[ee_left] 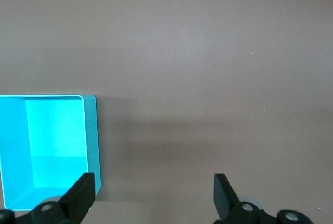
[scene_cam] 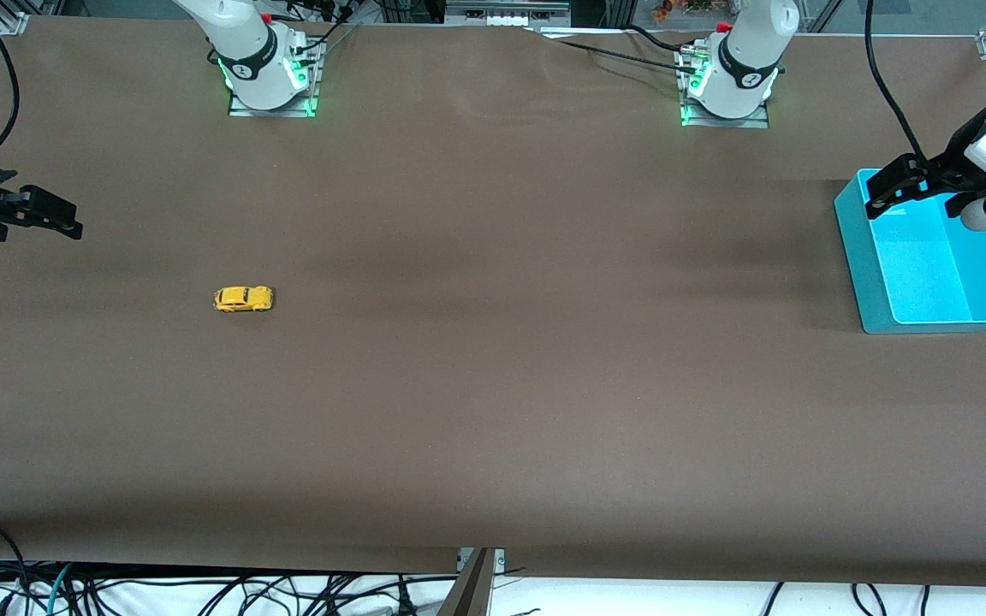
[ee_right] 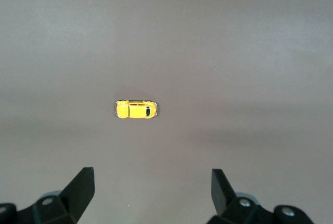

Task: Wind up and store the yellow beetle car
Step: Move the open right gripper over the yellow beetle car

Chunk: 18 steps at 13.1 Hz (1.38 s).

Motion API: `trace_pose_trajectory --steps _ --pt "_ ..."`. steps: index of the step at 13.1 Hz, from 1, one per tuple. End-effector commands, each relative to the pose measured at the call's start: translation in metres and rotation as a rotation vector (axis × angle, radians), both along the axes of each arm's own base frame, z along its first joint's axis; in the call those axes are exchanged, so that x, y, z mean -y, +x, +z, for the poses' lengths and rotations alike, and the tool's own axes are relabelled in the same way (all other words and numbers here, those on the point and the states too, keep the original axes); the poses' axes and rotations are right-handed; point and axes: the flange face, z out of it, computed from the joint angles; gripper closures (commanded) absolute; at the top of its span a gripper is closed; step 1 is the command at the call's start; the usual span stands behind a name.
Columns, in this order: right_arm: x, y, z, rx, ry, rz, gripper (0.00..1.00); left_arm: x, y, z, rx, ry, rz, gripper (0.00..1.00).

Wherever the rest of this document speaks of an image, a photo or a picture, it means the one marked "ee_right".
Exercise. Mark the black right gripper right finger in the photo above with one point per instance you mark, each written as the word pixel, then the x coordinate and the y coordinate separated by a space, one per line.
pixel 223 198

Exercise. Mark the yellow beetle toy car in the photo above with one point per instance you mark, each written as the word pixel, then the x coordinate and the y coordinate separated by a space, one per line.
pixel 135 111

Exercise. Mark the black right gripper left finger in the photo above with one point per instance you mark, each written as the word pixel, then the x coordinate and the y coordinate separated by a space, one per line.
pixel 75 195

